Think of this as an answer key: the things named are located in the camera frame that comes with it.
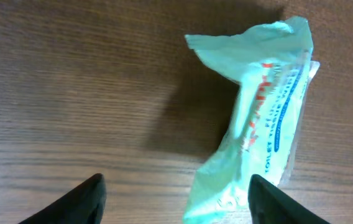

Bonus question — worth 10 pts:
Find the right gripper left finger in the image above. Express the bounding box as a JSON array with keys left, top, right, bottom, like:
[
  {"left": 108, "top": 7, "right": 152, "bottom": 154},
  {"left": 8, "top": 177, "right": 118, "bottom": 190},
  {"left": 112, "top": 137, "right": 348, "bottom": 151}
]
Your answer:
[{"left": 20, "top": 173, "right": 106, "bottom": 224}]

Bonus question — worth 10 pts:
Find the teal wet wipes pack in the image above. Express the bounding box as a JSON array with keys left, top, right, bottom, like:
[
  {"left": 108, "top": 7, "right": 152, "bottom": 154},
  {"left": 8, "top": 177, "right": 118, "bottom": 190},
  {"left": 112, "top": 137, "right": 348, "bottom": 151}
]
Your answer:
[{"left": 182, "top": 16, "right": 319, "bottom": 224}]

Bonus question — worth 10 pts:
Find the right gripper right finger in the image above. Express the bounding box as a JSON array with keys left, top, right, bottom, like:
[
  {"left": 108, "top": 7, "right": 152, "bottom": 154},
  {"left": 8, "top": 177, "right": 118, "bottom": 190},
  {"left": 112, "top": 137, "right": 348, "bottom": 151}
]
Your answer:
[{"left": 248, "top": 174, "right": 329, "bottom": 224}]

